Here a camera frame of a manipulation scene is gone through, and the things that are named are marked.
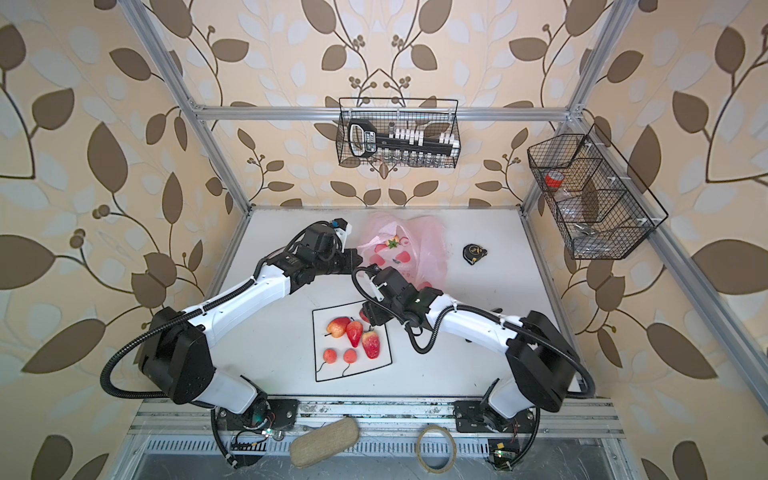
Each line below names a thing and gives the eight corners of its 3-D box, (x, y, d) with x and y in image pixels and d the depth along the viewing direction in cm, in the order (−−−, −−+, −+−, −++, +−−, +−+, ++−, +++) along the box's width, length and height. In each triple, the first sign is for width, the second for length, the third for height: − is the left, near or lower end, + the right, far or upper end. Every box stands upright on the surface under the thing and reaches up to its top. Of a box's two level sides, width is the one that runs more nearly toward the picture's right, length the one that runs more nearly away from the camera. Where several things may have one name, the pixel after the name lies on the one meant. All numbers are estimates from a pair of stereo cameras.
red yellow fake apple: (327, 338, 87) (325, 334, 85) (329, 322, 91) (327, 317, 88) (348, 338, 87) (347, 334, 85) (350, 322, 91) (349, 317, 88)
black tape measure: (470, 265, 105) (471, 260, 103) (458, 252, 109) (459, 248, 107) (486, 255, 108) (487, 251, 106) (474, 243, 111) (475, 239, 109)
